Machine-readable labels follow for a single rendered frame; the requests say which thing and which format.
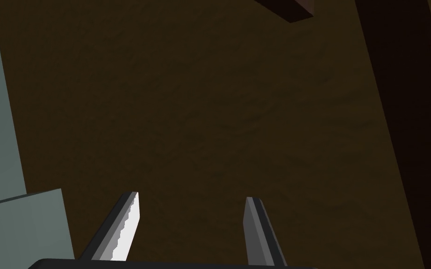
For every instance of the grey-green cabinet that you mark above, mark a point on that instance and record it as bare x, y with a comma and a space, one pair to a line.
2, 209

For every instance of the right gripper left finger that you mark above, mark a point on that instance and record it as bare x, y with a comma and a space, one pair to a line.
120, 233

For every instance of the dark brown furniture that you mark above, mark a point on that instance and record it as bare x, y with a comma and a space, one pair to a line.
412, 112

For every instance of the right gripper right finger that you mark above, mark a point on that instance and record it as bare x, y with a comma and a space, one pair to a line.
258, 239

